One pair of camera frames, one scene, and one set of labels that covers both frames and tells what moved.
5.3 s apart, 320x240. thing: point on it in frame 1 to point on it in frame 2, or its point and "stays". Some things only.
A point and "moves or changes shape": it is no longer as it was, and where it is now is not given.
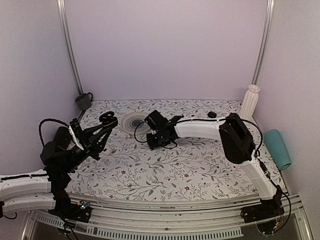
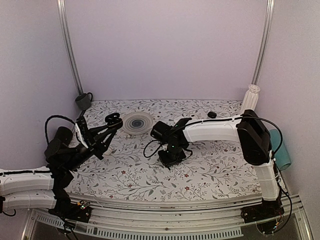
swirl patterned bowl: (134, 123) stays
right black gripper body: (157, 142) to (172, 156)
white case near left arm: (107, 151) stays
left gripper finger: (89, 132) stays
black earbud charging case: (108, 119) moves or changes shape
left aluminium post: (71, 56) stays
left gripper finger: (100, 138) to (108, 141)
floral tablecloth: (194, 170) stays
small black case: (212, 114) stays
